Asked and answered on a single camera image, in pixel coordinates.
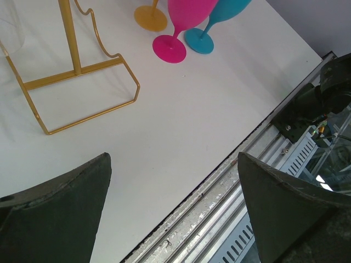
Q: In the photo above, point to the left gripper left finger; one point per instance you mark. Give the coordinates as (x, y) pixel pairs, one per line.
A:
(57, 220)

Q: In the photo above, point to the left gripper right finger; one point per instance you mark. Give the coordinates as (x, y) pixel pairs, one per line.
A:
(329, 239)

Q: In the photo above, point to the cyan plastic wine glass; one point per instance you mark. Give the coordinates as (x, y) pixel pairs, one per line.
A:
(199, 40)

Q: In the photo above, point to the orange plastic wine glass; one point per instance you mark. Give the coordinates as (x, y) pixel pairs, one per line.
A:
(150, 18)

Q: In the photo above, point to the magenta wine glass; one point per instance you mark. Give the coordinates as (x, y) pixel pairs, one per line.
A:
(184, 14)

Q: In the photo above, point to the clear wine glass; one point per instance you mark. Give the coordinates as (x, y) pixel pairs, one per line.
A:
(12, 36)

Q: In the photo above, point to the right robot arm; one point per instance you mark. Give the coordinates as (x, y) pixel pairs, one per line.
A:
(335, 85)

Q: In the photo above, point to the right green led board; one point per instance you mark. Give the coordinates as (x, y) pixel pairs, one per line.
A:
(323, 131)

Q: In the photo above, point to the blue slotted cable duct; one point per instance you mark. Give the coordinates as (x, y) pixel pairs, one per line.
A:
(278, 214)

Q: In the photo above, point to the aluminium front rail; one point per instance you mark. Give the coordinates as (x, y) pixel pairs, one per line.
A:
(212, 223)

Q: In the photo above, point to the right black base bracket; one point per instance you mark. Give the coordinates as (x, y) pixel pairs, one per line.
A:
(304, 110)

